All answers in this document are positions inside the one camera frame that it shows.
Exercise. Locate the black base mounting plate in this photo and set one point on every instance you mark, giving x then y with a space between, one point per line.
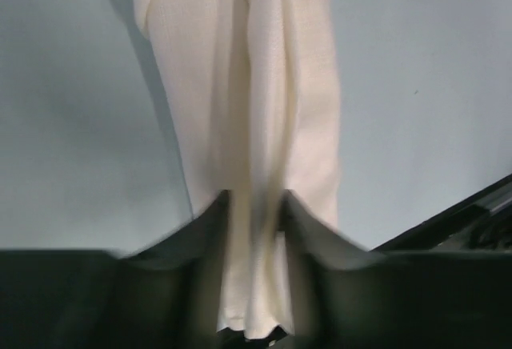
439 228

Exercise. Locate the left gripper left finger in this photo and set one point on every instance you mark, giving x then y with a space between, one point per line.
167 296

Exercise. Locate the white cloth napkin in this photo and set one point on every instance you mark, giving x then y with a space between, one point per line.
254 95

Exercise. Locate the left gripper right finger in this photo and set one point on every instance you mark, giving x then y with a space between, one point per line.
345 297

